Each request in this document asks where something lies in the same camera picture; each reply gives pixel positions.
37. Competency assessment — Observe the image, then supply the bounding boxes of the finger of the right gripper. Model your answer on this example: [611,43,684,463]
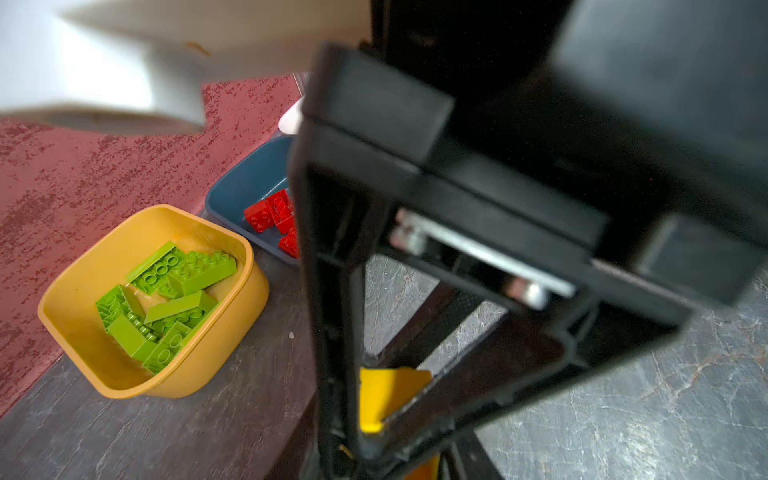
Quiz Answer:
[360,289,599,479]
[289,120,384,479]

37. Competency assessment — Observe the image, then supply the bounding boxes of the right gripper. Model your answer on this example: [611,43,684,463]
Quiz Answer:
[299,1,767,324]

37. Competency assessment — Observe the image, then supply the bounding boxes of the red long lego brick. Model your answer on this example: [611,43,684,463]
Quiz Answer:
[265,189,294,225]

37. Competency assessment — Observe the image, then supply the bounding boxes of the small orange lego brick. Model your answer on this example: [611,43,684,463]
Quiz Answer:
[359,367,432,434]

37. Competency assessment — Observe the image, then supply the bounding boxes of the small green lego brick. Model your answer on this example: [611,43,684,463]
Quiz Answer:
[142,322,192,374]

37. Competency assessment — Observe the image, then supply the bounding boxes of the small red lego brick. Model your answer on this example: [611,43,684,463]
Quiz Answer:
[244,200,274,233]

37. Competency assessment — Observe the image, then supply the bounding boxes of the green long lego brick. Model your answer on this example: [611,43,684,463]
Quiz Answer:
[168,251,237,296]

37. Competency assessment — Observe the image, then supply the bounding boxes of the teal plastic bin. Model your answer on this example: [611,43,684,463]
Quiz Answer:
[205,136,299,268]

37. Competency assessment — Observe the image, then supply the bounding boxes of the white plastic bin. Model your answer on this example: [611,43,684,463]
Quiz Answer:
[278,97,304,135]

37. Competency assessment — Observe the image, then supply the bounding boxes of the yellow plastic bin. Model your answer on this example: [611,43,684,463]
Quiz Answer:
[38,205,269,399]

